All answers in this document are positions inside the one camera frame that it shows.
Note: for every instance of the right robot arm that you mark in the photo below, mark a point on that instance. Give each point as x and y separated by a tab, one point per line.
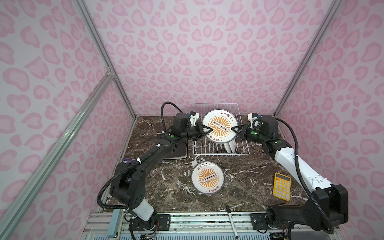
327	204

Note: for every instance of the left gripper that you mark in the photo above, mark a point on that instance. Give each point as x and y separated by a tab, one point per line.
200	131

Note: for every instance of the purple book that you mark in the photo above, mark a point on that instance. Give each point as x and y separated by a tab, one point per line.
130	168

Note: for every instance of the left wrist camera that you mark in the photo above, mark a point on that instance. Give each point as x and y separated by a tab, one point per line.
193	118

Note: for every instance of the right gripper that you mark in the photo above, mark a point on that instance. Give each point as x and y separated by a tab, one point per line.
245	129

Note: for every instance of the grey box on rail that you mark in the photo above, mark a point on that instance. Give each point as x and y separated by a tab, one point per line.
115	226

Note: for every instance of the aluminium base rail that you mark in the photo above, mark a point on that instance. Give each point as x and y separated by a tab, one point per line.
192	226

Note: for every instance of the yellow calculator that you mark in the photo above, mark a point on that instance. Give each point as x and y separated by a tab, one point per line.
282	187

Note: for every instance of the black marker pen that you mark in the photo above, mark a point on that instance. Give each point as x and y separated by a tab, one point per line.
228	209

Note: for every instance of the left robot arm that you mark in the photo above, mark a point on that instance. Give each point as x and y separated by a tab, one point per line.
127	190

